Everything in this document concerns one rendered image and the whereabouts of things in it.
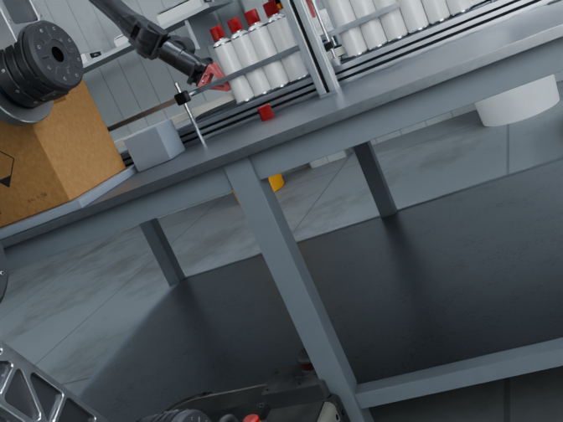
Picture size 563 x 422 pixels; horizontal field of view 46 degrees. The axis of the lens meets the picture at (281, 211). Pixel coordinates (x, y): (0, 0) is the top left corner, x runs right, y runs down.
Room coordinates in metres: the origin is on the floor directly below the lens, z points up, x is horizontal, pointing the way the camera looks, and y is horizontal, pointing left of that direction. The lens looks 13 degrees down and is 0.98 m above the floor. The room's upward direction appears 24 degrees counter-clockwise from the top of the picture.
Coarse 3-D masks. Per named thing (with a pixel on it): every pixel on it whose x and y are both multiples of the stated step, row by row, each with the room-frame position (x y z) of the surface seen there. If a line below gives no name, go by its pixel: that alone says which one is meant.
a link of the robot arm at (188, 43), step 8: (152, 24) 1.82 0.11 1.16; (160, 32) 1.80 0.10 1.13; (160, 40) 1.80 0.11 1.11; (176, 40) 1.85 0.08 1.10; (184, 40) 1.87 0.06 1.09; (192, 40) 1.90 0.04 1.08; (184, 48) 1.85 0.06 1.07; (192, 48) 1.88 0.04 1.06; (144, 56) 1.83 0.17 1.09; (152, 56) 1.82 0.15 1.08
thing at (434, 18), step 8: (424, 0) 1.58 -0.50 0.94; (432, 0) 1.57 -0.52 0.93; (440, 0) 1.57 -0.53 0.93; (424, 8) 1.59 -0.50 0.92; (432, 8) 1.57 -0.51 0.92; (440, 8) 1.57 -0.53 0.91; (432, 16) 1.57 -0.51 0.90; (440, 16) 1.57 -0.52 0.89; (448, 16) 1.57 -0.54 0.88; (432, 24) 1.58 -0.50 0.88
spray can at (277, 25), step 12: (276, 12) 1.70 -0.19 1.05; (276, 24) 1.69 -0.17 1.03; (276, 36) 1.70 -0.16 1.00; (288, 36) 1.70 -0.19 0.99; (276, 48) 1.71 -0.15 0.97; (288, 48) 1.69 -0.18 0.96; (288, 60) 1.69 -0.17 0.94; (300, 60) 1.70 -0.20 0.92; (288, 72) 1.70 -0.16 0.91; (300, 72) 1.69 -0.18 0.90
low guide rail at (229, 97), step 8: (344, 48) 1.70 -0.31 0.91; (328, 56) 1.72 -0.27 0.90; (224, 96) 1.82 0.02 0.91; (232, 96) 1.82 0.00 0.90; (208, 104) 1.84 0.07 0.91; (216, 104) 1.83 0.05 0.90; (184, 112) 1.87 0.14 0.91; (192, 112) 1.86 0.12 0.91; (200, 112) 1.85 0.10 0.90; (176, 120) 1.88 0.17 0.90; (128, 136) 1.93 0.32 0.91; (120, 144) 1.95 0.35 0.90
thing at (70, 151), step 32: (64, 96) 1.62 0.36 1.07; (0, 128) 1.52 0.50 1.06; (32, 128) 1.49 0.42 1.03; (64, 128) 1.57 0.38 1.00; (96, 128) 1.67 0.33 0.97; (0, 160) 1.54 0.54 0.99; (32, 160) 1.51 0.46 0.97; (64, 160) 1.53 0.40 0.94; (96, 160) 1.62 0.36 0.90; (0, 192) 1.56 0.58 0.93; (32, 192) 1.53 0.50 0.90; (64, 192) 1.49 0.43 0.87; (0, 224) 1.59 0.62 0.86
